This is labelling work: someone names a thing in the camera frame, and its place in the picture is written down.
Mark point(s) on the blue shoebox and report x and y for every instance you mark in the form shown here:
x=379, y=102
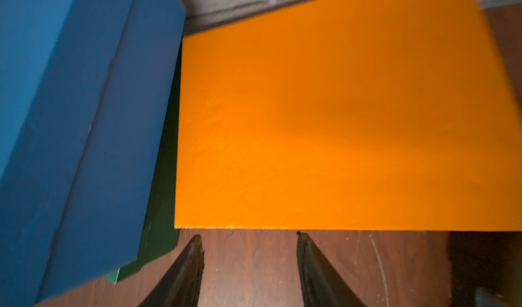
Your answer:
x=85, y=86

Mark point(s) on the green shoebox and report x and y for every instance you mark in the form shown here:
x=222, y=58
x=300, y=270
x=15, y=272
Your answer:
x=159, y=235

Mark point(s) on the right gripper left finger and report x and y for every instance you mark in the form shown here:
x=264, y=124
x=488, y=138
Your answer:
x=181, y=284

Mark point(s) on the black grey toolbox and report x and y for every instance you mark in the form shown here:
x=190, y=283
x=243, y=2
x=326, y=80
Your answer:
x=485, y=268

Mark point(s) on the orange shoebox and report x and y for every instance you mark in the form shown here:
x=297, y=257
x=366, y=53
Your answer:
x=349, y=115

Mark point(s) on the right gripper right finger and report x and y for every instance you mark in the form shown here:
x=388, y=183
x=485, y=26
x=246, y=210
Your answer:
x=320, y=283

